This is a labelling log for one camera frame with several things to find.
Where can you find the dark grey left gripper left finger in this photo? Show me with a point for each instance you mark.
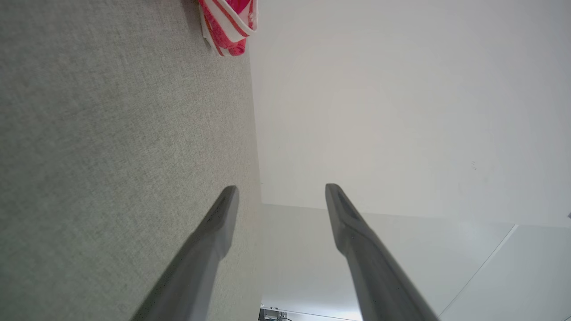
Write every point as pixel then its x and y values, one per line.
pixel 200 267

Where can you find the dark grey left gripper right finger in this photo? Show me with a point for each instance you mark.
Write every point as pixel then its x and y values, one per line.
pixel 374 276

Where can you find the red and white jersey shirt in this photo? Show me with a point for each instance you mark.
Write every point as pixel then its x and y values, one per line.
pixel 229 22

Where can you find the dark background equipment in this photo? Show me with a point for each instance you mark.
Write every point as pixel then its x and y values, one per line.
pixel 270 314

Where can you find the grey fabric sofa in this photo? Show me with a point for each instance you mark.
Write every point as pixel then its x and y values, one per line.
pixel 111 147

